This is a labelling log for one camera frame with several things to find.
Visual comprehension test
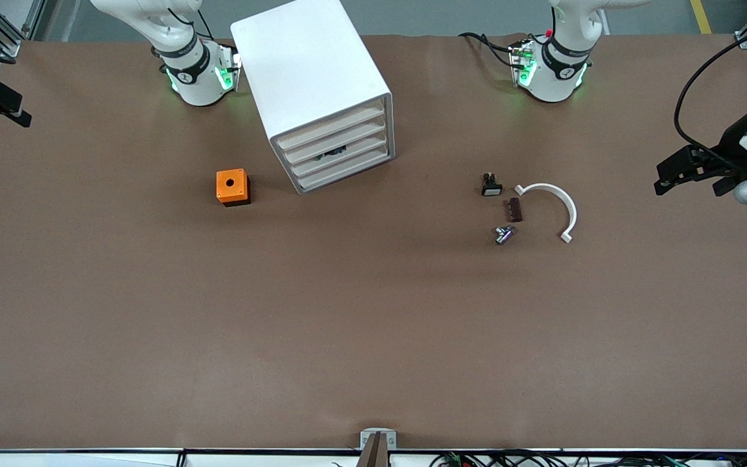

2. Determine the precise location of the white plastic drawer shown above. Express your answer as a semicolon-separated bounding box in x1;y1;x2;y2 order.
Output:
294;146;392;192
281;115;388;165
275;99;388;153
287;132;390;178

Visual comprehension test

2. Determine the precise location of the white drawer cabinet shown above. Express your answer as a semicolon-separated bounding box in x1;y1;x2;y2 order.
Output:
231;0;396;195

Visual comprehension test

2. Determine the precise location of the orange box with black base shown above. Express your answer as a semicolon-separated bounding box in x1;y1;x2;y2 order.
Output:
216;169;251;207

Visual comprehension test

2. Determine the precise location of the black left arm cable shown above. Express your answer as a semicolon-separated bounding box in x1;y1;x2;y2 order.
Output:
674;29;747;163

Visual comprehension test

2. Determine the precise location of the white curved plastic bracket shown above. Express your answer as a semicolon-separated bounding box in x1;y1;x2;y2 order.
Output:
514;183;578;244

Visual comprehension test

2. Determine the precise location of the black base power cable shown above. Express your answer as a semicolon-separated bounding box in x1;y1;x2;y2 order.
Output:
459;31;518;69

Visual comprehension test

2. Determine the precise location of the black cable bundle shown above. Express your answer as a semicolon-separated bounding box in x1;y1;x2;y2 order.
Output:
429;449;747;467

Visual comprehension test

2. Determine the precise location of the grey metal bracket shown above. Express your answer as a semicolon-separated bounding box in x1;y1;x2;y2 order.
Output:
360;428;397;450

